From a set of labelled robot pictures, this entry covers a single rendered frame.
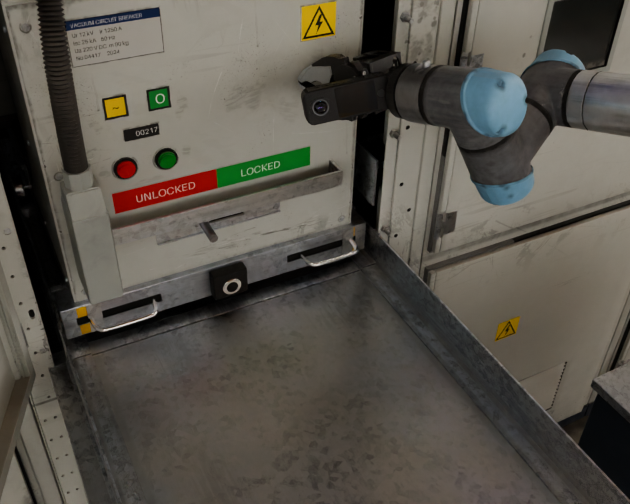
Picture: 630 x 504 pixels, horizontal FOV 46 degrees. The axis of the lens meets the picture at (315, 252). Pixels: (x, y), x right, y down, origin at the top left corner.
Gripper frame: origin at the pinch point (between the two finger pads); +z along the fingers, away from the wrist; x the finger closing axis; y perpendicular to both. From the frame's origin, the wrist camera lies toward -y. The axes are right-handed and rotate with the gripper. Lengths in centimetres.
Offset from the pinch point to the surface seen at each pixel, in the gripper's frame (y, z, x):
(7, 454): -55, 6, -36
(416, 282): 9.6, -9.7, -35.7
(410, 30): 15.6, -8.1, 4.1
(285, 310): -7.4, 5.0, -37.7
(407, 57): 15.6, -6.9, 0.0
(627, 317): 91, -4, -88
